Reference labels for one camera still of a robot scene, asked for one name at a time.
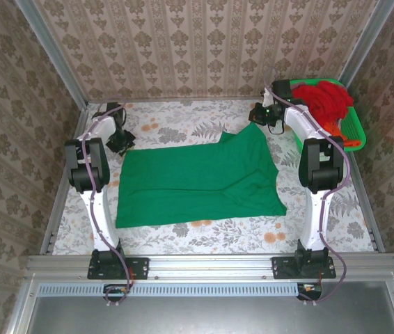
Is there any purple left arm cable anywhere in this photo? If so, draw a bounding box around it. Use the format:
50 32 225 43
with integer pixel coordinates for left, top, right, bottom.
81 103 135 309

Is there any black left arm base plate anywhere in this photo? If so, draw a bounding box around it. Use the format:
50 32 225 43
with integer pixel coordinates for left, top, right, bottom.
87 256 150 280

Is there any red t-shirt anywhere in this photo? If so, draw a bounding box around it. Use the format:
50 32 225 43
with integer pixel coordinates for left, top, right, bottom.
291 79 354 132

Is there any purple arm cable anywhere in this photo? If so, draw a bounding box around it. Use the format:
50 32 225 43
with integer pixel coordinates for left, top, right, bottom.
262 67 349 307
81 103 135 309

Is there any grey slotted cable duct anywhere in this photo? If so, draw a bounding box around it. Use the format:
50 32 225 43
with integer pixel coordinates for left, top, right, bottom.
38 282 295 297

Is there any black controller box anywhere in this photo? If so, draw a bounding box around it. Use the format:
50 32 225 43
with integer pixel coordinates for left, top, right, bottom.
103 283 131 296
297 282 323 300

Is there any aluminium cell frame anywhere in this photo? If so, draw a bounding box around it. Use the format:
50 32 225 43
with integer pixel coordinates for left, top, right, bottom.
5 0 394 334

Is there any orange t-shirt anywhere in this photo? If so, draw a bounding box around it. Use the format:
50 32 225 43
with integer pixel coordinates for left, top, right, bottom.
322 120 363 149

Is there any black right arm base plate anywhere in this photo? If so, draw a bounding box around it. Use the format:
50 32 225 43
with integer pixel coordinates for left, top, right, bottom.
271 256 336 279

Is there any green plastic laundry basket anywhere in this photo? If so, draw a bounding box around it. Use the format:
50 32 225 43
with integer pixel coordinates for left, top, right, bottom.
289 78 368 154

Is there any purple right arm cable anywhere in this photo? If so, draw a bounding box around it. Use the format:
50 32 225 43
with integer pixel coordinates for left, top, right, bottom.
262 67 349 307

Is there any grey metal panel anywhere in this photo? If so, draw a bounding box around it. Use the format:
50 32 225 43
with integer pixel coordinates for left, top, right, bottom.
31 281 394 334

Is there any green t-shirt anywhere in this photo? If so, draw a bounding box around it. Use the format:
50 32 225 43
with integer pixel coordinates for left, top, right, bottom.
115 122 287 230

